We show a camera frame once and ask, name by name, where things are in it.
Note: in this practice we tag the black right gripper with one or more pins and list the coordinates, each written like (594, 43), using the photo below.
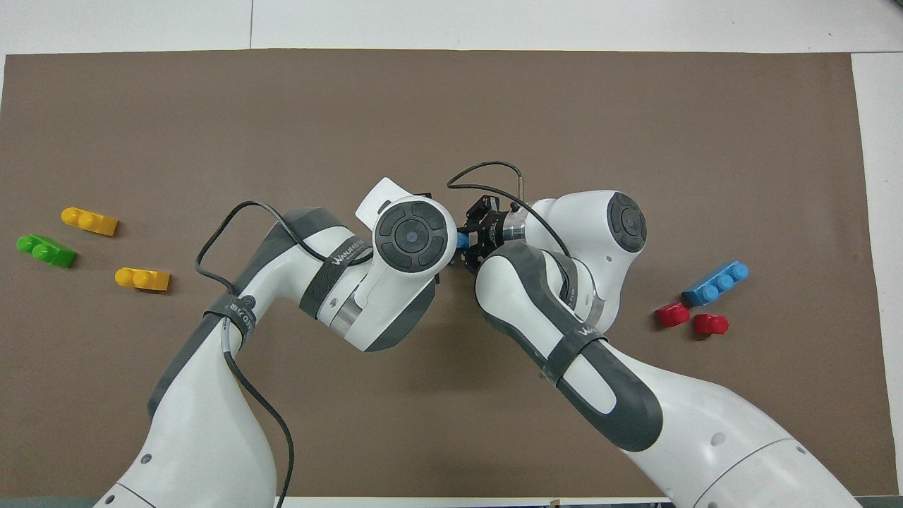
(492, 227)

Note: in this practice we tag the blue three-stud toy block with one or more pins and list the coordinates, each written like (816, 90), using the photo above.
(461, 240)
(716, 283)

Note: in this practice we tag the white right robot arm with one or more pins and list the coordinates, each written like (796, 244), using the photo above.
(677, 423)

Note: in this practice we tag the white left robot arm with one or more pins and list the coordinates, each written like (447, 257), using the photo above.
(204, 416)

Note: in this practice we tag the small red toy block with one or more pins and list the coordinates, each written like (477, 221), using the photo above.
(673, 315)
(710, 324)

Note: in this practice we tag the yellow two-stud toy block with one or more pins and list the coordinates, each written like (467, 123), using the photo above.
(92, 221)
(143, 280)

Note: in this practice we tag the green two-stud toy block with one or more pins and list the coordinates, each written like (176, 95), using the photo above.
(46, 251)

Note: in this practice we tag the brown table mat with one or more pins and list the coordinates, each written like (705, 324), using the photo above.
(423, 106)

